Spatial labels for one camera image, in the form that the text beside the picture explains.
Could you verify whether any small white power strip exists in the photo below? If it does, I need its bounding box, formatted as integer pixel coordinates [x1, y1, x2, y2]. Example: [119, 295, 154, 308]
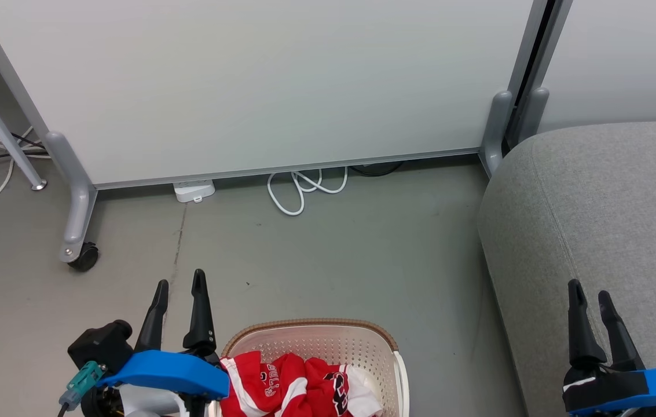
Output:
[173, 180, 217, 204]

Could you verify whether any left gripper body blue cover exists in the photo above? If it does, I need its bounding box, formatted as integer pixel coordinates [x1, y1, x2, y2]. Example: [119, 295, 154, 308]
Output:
[96, 349, 230, 417]

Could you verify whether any looped white cable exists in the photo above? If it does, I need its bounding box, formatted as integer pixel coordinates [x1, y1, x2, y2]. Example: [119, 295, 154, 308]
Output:
[266, 167, 350, 217]

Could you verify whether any narrow white partition panel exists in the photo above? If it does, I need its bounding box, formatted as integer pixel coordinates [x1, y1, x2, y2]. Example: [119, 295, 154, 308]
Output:
[527, 0, 656, 135]

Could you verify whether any large white partition panel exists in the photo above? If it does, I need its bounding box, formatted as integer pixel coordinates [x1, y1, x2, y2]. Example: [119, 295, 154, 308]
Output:
[0, 0, 555, 190]

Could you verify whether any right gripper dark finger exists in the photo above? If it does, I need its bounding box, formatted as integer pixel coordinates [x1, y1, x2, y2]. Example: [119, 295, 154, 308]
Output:
[598, 290, 646, 372]
[569, 279, 608, 371]

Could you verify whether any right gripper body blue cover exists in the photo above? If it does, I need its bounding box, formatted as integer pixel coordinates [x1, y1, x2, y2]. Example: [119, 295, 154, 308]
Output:
[562, 367, 656, 417]

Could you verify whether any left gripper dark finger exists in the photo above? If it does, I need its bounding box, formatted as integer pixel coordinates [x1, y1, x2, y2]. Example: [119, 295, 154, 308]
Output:
[182, 269, 217, 356]
[134, 280, 170, 353]

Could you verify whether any cream perforated laundry basket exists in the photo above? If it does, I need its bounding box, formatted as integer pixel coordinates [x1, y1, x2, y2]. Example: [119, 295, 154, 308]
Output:
[209, 317, 411, 417]

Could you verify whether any teal left camera cable connector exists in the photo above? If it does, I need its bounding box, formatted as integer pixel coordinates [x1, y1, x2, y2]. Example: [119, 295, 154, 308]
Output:
[58, 360, 107, 417]

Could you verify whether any black cable under partition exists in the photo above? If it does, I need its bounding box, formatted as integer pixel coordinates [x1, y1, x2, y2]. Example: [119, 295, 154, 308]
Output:
[349, 161, 405, 178]

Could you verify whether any grey partition foot with caster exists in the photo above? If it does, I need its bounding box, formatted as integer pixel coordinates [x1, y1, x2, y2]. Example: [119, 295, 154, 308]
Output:
[44, 131, 100, 273]

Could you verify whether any red jersey with white stripes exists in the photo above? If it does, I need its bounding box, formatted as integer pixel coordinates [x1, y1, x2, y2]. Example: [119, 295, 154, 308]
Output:
[219, 350, 308, 417]

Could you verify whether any grey fabric sofa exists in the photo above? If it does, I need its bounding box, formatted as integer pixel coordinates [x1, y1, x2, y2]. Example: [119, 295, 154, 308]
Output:
[477, 120, 656, 417]

